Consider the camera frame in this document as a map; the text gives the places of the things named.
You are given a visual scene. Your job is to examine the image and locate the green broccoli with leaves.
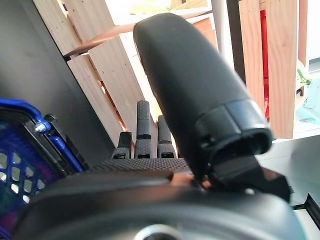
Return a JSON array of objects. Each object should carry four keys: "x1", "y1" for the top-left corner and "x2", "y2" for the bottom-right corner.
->
[{"x1": 296, "y1": 61, "x2": 313, "y2": 97}]

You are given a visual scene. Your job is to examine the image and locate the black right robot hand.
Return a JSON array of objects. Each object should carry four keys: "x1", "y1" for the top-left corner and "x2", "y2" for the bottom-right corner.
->
[{"x1": 12, "y1": 11, "x2": 310, "y2": 240}]

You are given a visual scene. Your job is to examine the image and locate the wooden potato crate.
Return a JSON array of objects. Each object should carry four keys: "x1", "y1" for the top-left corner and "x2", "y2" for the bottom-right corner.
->
[{"x1": 32, "y1": 0, "x2": 163, "y2": 161}]

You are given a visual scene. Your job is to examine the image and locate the blue plastic basket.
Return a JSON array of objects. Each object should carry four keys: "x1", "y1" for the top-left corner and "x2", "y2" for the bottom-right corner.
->
[{"x1": 0, "y1": 99, "x2": 90, "y2": 240}]

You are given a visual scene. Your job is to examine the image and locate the red flat object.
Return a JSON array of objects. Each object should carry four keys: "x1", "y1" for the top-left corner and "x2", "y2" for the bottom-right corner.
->
[{"x1": 259, "y1": 9, "x2": 271, "y2": 120}]

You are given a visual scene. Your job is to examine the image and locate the white pole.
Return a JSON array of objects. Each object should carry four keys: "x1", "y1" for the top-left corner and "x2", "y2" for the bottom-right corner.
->
[{"x1": 211, "y1": 0, "x2": 232, "y2": 55}]

